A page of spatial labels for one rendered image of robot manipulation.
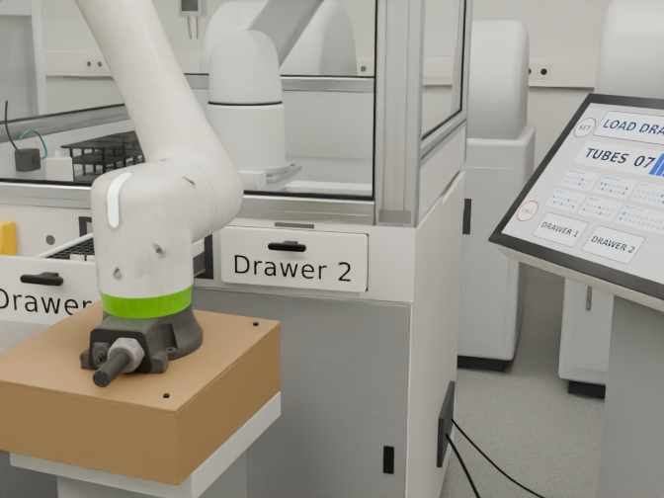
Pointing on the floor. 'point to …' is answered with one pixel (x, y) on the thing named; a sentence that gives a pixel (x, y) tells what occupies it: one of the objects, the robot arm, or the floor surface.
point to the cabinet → (357, 388)
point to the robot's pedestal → (202, 480)
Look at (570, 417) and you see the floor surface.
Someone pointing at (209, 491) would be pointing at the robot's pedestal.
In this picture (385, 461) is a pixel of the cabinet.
